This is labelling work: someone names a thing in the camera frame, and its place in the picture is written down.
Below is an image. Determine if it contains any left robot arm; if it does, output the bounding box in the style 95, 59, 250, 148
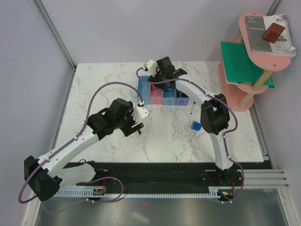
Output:
24, 98, 150, 202

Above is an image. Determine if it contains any white spiral notebook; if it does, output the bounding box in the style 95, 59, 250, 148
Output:
263, 14, 296, 58

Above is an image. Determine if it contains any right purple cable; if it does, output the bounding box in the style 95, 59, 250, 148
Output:
135, 67, 245, 204

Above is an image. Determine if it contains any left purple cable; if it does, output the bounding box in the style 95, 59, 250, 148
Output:
18, 81, 144, 214

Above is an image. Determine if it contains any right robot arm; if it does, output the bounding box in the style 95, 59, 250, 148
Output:
144, 57, 233, 186

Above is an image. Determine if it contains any white slotted cable duct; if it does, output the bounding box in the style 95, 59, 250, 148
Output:
54, 186, 234, 199

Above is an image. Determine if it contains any pink two-tier stand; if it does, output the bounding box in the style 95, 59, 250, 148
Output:
218, 12, 292, 111

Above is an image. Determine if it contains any pink bin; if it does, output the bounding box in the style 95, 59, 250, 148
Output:
150, 86, 163, 105

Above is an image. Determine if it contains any dark red card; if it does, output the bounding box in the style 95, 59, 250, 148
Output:
262, 23, 285, 43

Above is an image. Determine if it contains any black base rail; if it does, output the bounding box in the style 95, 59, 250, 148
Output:
63, 161, 275, 196

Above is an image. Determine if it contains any purple bin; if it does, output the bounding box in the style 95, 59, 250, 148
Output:
175, 90, 189, 105

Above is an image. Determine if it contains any light blue bin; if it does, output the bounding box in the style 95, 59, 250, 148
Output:
162, 90, 176, 105
136, 75, 151, 105

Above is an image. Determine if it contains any green folder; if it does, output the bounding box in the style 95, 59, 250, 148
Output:
221, 42, 264, 85

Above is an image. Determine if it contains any purple cable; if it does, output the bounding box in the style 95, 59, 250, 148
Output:
18, 81, 144, 214
135, 67, 245, 204

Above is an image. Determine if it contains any grey setup guide booklet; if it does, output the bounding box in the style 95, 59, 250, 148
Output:
245, 16, 272, 52

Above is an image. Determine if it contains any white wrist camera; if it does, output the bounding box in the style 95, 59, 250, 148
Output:
143, 60, 158, 77
132, 106, 150, 123

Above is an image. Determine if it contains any blue eraser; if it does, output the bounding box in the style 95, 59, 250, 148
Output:
190, 121, 202, 131

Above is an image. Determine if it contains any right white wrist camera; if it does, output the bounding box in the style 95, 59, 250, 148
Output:
143, 60, 158, 77

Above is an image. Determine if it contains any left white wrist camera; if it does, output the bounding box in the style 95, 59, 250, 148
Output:
132, 106, 150, 123

